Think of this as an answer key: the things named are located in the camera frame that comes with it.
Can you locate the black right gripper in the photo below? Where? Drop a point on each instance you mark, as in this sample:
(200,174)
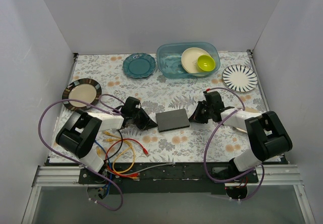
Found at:
(205,112)

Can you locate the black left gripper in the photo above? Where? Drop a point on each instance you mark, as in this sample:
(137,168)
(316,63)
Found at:
(139,118)

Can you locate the black network switch box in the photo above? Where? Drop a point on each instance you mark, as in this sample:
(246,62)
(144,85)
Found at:
(172,120)

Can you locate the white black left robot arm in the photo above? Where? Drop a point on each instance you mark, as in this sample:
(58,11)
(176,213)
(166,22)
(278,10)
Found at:
(78,134)

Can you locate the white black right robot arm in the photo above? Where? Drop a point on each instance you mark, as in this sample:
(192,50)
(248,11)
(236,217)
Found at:
(266,134)

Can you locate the floral patterned table mat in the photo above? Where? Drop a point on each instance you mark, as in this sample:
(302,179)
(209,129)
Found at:
(159,94)

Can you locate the cream square dish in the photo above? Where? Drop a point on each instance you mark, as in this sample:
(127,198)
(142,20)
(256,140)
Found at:
(249,111)

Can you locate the lime green bowl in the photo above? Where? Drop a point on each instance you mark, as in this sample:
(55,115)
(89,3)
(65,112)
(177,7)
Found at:
(206,63)

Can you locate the white plate blue stripes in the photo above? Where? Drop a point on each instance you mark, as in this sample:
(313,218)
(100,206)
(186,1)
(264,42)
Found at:
(240,78)

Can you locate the teal scalloped plate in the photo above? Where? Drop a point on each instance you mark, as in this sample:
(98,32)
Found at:
(139,65)

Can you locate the cream plate in tub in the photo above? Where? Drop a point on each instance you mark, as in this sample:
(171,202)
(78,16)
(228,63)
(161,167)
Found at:
(189,59)

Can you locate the blue transparent plastic tub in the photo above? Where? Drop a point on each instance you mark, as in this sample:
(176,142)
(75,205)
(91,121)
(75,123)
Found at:
(179,60)

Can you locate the brown rimmed cream plate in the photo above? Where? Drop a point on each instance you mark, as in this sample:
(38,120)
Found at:
(84,89)

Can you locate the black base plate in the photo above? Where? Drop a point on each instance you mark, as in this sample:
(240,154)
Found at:
(181,177)

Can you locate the aluminium frame rail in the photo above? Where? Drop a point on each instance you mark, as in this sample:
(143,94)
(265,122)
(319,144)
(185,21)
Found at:
(54,195)

